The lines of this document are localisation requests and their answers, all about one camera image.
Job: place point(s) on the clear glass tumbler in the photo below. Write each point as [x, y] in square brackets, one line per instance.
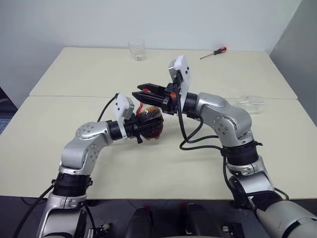
[136, 50]

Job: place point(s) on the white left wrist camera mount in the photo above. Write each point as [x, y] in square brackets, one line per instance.
[120, 106]

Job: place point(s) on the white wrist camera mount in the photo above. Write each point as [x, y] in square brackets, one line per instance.
[120, 106]
[184, 74]

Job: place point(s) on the red and yellow bottle cap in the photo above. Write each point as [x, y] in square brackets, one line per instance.
[146, 90]

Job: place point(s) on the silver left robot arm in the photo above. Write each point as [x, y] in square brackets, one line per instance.
[84, 148]

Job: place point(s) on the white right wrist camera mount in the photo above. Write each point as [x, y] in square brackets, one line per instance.
[184, 74]

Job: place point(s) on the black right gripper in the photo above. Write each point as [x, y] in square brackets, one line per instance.
[171, 101]

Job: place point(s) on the dark blue gridded object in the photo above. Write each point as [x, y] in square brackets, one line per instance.
[6, 111]

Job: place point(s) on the orange and black screwdriver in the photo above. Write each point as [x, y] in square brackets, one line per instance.
[219, 50]

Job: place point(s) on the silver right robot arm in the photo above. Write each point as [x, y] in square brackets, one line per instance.
[223, 111]

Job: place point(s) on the plastic bottle with brown drink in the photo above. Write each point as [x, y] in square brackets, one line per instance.
[151, 110]

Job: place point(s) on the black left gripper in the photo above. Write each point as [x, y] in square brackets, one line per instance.
[132, 129]

